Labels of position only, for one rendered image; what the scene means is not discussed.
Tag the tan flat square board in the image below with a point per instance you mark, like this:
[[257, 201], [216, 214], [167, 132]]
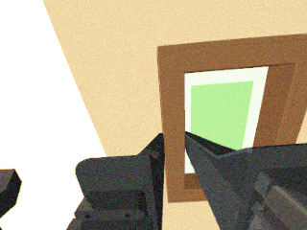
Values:
[[111, 46]]

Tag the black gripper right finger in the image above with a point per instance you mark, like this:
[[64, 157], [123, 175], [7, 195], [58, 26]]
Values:
[[227, 175]]

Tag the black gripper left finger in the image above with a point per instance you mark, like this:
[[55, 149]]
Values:
[[144, 171]]

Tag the brown wooden picture frame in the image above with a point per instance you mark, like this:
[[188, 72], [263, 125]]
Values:
[[237, 93]]

